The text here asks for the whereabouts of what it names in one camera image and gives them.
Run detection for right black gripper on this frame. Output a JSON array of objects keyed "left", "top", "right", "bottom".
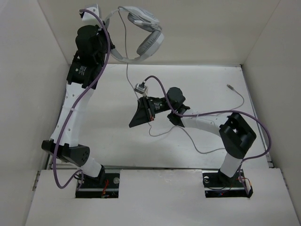
[{"left": 129, "top": 96, "right": 174, "bottom": 128}]

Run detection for grey headphone cable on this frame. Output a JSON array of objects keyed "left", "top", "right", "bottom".
[{"left": 117, "top": 9, "right": 246, "bottom": 154}]

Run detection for white grey headphones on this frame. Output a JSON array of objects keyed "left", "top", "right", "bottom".
[{"left": 103, "top": 5, "right": 165, "bottom": 64}]

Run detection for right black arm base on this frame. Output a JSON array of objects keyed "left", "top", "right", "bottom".
[{"left": 202, "top": 170, "right": 253, "bottom": 198}]

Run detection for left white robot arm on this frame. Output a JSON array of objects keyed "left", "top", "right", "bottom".
[{"left": 41, "top": 25, "right": 110, "bottom": 187}]

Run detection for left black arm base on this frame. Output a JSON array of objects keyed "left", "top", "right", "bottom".
[{"left": 75, "top": 169, "right": 120, "bottom": 199}]

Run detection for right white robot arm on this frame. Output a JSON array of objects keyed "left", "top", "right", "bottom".
[{"left": 129, "top": 87, "right": 256, "bottom": 186}]

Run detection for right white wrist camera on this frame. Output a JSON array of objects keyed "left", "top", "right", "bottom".
[{"left": 134, "top": 81, "right": 148, "bottom": 96}]

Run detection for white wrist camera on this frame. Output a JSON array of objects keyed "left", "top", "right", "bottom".
[
  {"left": 79, "top": 4, "right": 100, "bottom": 24},
  {"left": 134, "top": 81, "right": 148, "bottom": 96}
]

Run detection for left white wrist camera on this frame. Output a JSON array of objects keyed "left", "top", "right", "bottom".
[{"left": 79, "top": 4, "right": 100, "bottom": 24}]

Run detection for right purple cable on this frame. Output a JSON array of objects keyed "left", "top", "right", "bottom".
[{"left": 142, "top": 75, "right": 273, "bottom": 161}]

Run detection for purple cable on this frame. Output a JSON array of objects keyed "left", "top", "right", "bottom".
[
  {"left": 50, "top": 8, "right": 111, "bottom": 190},
  {"left": 142, "top": 75, "right": 273, "bottom": 161}
]

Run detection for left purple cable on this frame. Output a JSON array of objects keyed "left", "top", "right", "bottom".
[{"left": 50, "top": 8, "right": 111, "bottom": 190}]

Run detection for aluminium side rail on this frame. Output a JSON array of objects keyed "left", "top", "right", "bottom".
[{"left": 46, "top": 64, "right": 82, "bottom": 169}]

